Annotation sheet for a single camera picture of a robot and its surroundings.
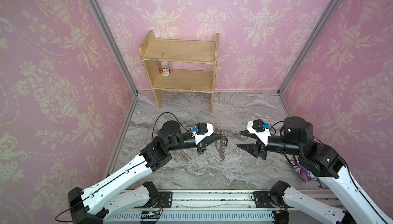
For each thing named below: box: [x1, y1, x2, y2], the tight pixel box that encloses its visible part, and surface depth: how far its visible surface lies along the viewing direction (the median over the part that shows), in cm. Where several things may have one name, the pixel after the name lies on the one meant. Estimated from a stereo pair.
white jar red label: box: [159, 60, 171, 77], surface depth 101 cm
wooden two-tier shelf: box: [138, 30, 220, 114], surface depth 89 cm
